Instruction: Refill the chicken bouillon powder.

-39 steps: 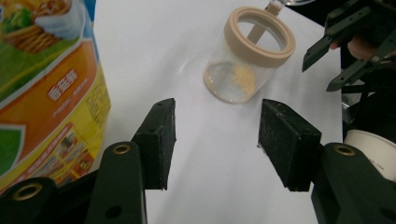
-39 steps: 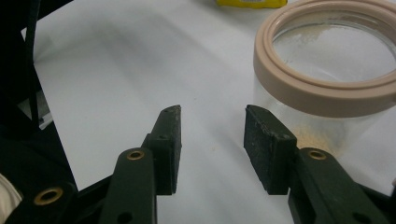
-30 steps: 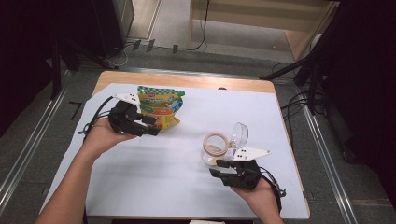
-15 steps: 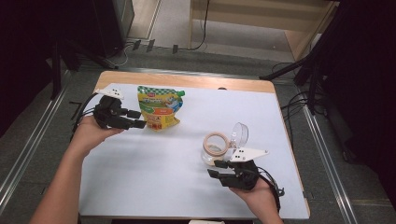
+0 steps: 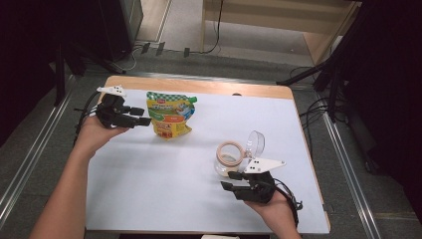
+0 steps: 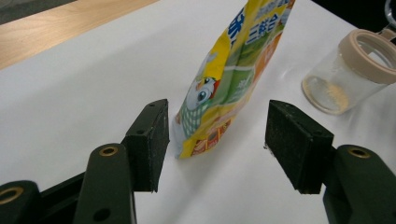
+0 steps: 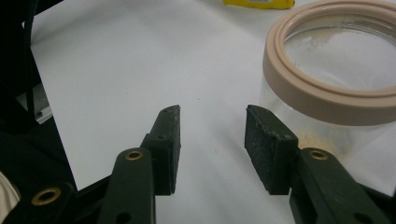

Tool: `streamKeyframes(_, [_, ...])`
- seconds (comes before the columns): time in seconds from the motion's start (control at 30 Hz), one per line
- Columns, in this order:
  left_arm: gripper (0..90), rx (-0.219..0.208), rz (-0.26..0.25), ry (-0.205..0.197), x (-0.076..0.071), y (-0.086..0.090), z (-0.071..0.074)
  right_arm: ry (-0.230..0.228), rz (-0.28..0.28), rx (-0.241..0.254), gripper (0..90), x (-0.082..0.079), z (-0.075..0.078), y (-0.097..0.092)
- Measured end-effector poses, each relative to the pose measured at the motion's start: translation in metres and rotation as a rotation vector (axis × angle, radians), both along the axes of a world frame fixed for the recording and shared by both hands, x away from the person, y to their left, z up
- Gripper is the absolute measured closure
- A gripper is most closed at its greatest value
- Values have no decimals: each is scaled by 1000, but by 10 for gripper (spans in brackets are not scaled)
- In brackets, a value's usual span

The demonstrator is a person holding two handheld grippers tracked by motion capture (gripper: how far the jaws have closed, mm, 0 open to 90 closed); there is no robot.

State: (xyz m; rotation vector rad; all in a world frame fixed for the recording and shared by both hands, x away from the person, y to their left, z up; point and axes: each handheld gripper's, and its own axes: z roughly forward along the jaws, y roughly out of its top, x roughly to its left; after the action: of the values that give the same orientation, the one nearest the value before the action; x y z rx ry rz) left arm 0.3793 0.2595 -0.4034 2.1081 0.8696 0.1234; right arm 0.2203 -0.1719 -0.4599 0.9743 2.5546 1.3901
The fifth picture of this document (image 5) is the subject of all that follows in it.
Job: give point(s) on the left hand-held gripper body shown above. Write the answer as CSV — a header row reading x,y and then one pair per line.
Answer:
x,y
111,109

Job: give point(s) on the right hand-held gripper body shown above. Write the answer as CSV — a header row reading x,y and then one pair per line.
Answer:
x,y
258,189

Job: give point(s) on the glass jar with hinged lid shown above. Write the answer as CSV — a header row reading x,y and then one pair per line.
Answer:
x,y
229,156

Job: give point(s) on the yellow green spout pouch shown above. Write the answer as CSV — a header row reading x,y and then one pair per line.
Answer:
x,y
170,114

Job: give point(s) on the person's right hand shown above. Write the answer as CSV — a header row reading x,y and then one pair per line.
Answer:
x,y
277,212

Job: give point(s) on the person's left hand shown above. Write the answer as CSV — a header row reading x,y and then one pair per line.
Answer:
x,y
91,136

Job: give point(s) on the black metal stand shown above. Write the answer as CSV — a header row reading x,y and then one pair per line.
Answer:
x,y
331,63
61,73

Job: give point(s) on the black power plug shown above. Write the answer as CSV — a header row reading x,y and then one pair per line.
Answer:
x,y
160,48
186,52
145,47

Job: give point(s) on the dark cabinet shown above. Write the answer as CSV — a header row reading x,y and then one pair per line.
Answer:
x,y
117,26

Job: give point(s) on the light wooden shelf unit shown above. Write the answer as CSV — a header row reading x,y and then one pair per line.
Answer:
x,y
265,20

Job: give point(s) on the metal floor rail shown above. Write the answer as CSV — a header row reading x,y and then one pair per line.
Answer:
x,y
30,156
351,176

